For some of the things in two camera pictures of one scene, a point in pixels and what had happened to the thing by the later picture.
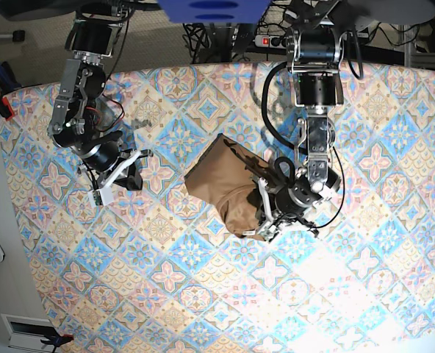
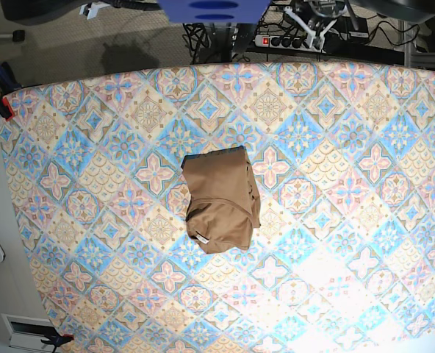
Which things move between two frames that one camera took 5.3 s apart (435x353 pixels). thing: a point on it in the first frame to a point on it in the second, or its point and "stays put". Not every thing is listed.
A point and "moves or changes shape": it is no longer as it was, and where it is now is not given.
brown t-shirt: (228, 173) moves or changes shape
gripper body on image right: (286, 205) to (314, 41)
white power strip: (267, 40) stays put
